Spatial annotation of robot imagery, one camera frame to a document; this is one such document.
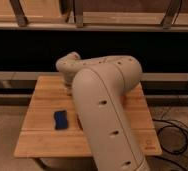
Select blue sponge block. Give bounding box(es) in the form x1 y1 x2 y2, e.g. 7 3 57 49
54 110 68 130

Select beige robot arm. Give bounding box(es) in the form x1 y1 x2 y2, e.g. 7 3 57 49
56 52 150 171

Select black floor cables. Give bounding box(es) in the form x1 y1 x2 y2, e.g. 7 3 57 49
152 64 188 171

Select wooden table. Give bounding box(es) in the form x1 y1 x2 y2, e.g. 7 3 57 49
14 75 162 158

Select metal shelf rack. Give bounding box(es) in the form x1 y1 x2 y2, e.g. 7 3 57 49
0 0 188 32

